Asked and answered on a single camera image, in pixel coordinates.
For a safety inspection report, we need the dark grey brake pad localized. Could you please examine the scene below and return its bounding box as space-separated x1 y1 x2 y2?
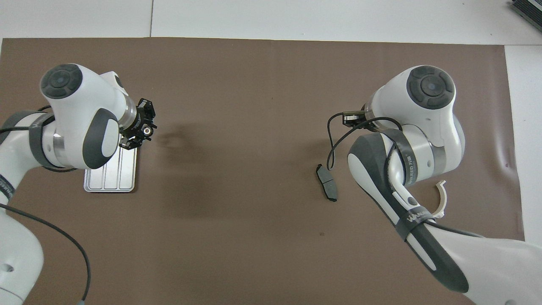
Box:
315 164 338 202

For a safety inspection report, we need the white curved plastic bracket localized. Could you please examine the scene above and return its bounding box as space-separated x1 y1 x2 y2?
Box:
432 180 448 219

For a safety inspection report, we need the brown table mat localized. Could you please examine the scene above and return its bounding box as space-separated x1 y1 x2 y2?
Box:
0 37 532 305

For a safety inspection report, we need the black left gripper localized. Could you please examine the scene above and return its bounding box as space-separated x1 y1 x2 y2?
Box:
120 98 156 150

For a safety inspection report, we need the grey ribbed block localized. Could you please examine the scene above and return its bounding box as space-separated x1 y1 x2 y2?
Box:
510 0 542 31

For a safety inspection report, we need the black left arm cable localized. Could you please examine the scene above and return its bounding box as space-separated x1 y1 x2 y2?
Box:
0 203 91 302

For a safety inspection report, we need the grey metal tray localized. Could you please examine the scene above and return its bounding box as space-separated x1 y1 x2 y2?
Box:
84 146 138 193

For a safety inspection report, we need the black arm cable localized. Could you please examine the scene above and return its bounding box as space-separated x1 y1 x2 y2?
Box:
327 111 404 171
0 203 91 302

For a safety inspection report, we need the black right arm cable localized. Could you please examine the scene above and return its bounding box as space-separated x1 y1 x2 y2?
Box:
327 111 404 171

